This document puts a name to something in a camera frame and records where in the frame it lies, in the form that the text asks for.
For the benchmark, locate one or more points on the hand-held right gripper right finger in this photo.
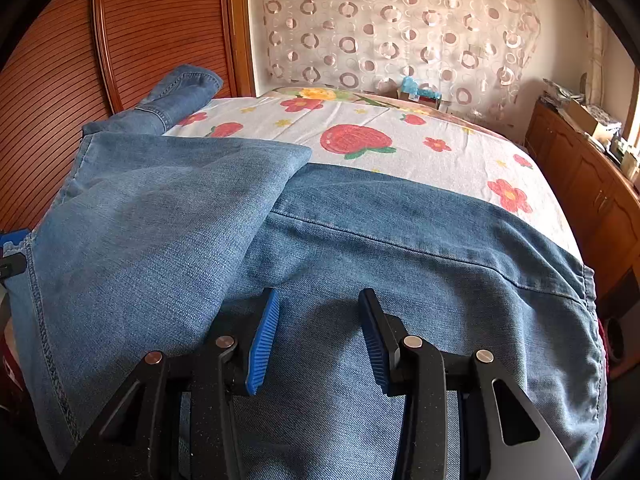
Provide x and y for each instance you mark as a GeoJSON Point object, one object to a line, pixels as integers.
{"type": "Point", "coordinates": [377, 350]}

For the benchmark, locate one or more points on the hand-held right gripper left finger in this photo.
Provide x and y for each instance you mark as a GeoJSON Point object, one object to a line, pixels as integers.
{"type": "Point", "coordinates": [260, 350]}

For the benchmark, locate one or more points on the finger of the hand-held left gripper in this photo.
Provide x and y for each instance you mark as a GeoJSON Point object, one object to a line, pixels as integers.
{"type": "Point", "coordinates": [11, 266]}
{"type": "Point", "coordinates": [14, 240]}

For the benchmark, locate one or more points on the blue denim pants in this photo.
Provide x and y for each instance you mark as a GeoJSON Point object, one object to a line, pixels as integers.
{"type": "Point", "coordinates": [185, 87]}
{"type": "Point", "coordinates": [400, 260]}

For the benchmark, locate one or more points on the dark red clothing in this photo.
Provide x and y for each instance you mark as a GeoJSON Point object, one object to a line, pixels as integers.
{"type": "Point", "coordinates": [11, 375]}

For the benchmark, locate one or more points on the white red-flowered bed sheet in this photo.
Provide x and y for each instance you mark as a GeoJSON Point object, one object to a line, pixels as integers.
{"type": "Point", "coordinates": [400, 160]}

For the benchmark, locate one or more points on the red cloth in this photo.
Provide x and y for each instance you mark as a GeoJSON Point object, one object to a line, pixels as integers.
{"type": "Point", "coordinates": [602, 340]}

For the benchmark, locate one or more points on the small cardboard box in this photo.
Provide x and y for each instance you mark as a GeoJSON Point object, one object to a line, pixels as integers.
{"type": "Point", "coordinates": [417, 102]}

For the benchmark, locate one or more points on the wooden louvered wardrobe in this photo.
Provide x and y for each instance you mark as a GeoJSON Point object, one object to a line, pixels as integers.
{"type": "Point", "coordinates": [150, 20]}

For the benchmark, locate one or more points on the light blue box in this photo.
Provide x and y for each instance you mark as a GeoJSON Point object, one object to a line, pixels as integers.
{"type": "Point", "coordinates": [417, 87]}

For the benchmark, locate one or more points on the wooden sideboard cabinet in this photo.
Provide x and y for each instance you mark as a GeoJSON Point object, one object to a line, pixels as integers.
{"type": "Point", "coordinates": [590, 185]}

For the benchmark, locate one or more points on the cardboard box with patterned cloth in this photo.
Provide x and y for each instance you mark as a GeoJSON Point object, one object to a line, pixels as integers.
{"type": "Point", "coordinates": [590, 117]}

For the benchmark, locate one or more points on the pile of printed papers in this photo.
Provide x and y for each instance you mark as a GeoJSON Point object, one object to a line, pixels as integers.
{"type": "Point", "coordinates": [562, 91]}

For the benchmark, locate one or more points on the circle-patterned sheer curtain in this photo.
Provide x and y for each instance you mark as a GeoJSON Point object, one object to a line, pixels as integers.
{"type": "Point", "coordinates": [400, 20]}

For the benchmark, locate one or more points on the wooden-framed window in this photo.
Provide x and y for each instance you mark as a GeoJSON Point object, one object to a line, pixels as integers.
{"type": "Point", "coordinates": [634, 120]}

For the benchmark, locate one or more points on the white patterned window curtain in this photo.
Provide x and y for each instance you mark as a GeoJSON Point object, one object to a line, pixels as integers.
{"type": "Point", "coordinates": [597, 55]}

